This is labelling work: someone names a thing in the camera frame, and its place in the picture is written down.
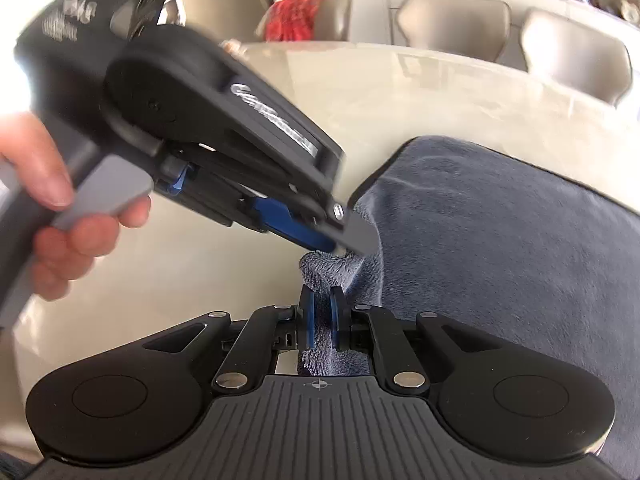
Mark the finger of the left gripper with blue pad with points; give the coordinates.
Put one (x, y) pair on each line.
(276, 218)

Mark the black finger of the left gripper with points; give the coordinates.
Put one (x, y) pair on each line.
(349, 229)

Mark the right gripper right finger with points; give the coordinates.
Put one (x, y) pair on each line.
(349, 323)

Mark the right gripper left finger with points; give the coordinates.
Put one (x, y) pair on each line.
(296, 328)

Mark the grey and blue towel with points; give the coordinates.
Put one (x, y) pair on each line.
(501, 246)

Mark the person's left hand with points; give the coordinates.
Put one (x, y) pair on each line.
(61, 256)

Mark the red cloth on chair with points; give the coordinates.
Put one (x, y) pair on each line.
(291, 20)

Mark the grey chair with red cloth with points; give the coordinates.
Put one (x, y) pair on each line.
(331, 23)

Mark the beige dining chair left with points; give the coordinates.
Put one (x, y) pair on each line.
(472, 28)

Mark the beige dining chair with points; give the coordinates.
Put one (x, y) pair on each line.
(472, 28)
(575, 55)

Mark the beige dining chair right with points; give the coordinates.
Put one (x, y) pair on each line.
(575, 55)

